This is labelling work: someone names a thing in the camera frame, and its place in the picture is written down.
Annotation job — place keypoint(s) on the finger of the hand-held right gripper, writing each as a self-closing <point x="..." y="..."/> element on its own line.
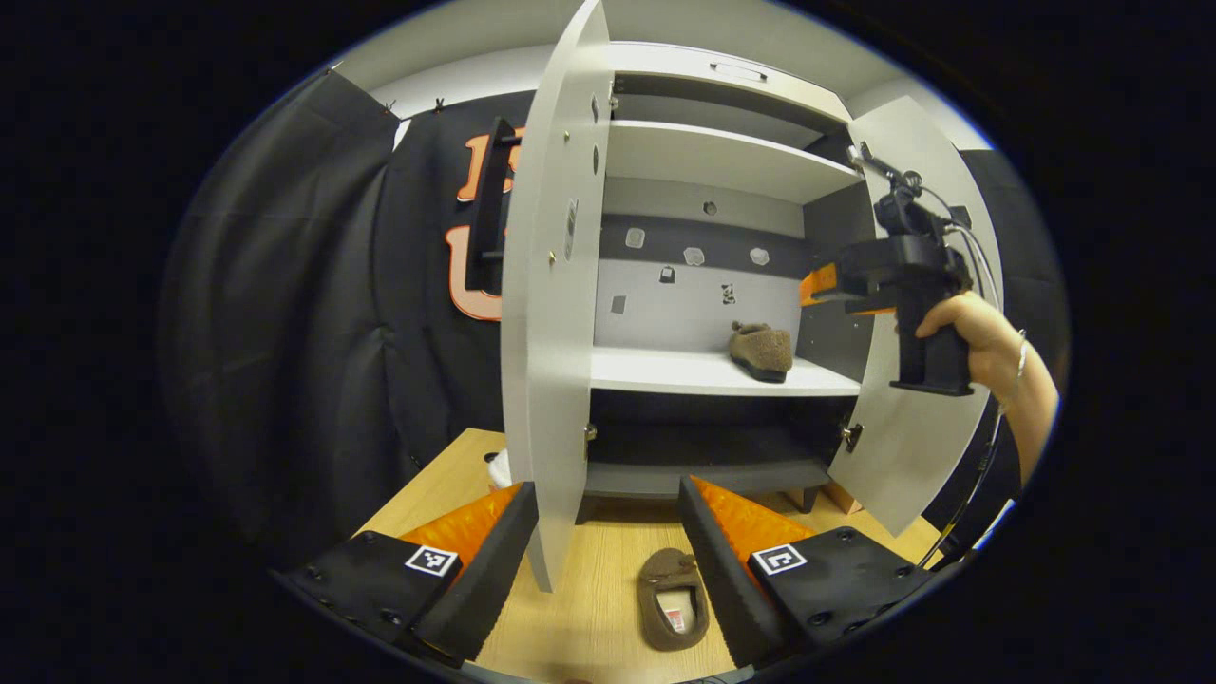
<point x="819" y="283"/>

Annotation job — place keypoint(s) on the black backdrop cloth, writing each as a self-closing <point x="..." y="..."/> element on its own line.
<point x="313" y="332"/>

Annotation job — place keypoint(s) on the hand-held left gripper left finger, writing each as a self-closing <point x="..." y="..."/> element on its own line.
<point x="484" y="579"/>

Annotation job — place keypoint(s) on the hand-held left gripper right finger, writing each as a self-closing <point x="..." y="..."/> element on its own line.
<point x="722" y="579"/>

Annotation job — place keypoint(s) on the white shoe cabinet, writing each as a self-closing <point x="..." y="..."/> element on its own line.
<point x="684" y="370"/>

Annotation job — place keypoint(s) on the brown fuzzy shoe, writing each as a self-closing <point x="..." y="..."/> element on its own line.
<point x="660" y="622"/>
<point x="763" y="350"/>

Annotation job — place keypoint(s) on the small white object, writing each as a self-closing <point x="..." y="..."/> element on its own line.
<point x="501" y="470"/>

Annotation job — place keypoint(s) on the white shoe cabinet door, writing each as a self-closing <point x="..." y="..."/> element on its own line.
<point x="551" y="380"/>
<point x="902" y="456"/>

